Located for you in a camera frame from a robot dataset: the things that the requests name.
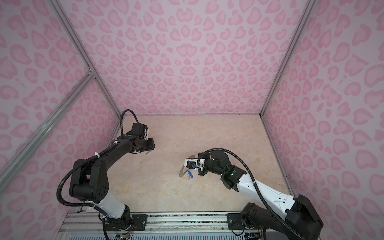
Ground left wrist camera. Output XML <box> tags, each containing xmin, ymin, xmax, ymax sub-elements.
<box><xmin>139</xmin><ymin>125</ymin><xmax>148</xmax><ymax>139</ymax></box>

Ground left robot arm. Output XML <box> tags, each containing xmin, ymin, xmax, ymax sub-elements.
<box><xmin>69</xmin><ymin>123</ymin><xmax>155</xmax><ymax>231</ymax></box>

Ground metal perforated ring disc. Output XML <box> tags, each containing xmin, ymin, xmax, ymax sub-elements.
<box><xmin>179</xmin><ymin>155</ymin><xmax>197</xmax><ymax>179</ymax></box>

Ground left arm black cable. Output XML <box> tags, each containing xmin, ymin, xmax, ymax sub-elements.
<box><xmin>56</xmin><ymin>109</ymin><xmax>140</xmax><ymax>217</ymax></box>

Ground diagonal aluminium frame bar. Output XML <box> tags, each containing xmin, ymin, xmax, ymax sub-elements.
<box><xmin>1</xmin><ymin>71</ymin><xmax>95</xmax><ymax>192</ymax></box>

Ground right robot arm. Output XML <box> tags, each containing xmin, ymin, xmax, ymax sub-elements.
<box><xmin>193</xmin><ymin>148</ymin><xmax>324</xmax><ymax>240</ymax></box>

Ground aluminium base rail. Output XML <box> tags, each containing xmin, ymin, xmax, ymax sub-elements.
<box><xmin>55</xmin><ymin>211</ymin><xmax>316</xmax><ymax>240</ymax></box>

